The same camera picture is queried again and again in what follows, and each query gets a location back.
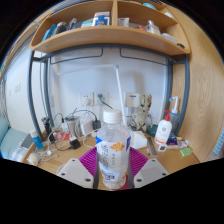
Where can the round pale bun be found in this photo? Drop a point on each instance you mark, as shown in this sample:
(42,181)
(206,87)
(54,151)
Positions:
(34,158)

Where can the wooden shelf unit with items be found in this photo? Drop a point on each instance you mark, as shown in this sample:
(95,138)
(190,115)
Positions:
(110,35)

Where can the white blue water flosser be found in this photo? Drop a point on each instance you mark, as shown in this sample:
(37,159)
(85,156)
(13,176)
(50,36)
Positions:
(174,115)

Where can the white wall box blue label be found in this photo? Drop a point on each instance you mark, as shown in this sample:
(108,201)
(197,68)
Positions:
(132,100)

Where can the grey metal ruler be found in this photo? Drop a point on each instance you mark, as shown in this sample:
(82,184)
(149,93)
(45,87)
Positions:
(152,146)

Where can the steel tumbler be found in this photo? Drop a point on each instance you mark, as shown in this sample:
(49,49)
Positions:
(72,126)

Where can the red flat packet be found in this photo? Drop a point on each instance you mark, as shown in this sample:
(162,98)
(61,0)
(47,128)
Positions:
(61,136)

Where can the grey laptop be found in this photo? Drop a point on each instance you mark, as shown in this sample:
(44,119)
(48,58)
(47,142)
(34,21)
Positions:
(27,140)

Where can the white power adapter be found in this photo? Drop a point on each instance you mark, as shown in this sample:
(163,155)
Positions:
(86,127)

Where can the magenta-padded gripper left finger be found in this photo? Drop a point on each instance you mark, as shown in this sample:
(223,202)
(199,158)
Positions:
(75,171)

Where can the white desk lamp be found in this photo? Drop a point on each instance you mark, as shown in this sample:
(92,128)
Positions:
(119,90)

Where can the white tissue box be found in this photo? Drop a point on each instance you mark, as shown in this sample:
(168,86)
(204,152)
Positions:
(138,140)

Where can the white toothpaste tube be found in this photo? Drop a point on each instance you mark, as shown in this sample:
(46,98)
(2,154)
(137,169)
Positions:
(178,144)

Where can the white wall socket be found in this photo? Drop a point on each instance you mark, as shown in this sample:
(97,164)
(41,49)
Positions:
(103,98)
(86,99)

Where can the black electric shaver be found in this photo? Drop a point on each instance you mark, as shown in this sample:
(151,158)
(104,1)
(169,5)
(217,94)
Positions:
(47,128)

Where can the small green packet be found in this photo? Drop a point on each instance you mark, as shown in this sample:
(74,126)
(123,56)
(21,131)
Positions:
(186,152)

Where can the clear plastic water bottle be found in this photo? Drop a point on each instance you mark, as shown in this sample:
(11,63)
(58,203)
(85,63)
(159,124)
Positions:
(113,150)

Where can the dark green round container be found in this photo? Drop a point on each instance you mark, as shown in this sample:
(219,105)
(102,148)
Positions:
(152,130)

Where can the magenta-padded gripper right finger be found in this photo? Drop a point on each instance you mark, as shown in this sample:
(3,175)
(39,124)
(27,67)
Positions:
(150,171)

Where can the blue tube bottle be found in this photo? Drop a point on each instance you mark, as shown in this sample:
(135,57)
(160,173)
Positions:
(36,140)

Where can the white pump bottle red top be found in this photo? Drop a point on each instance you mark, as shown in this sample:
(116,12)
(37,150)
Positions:
(163,131)

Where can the grey metal frame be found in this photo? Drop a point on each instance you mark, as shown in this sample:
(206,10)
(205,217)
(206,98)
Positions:
(186,83)

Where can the black charger block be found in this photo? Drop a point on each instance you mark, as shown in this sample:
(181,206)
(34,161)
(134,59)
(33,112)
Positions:
(75,143)

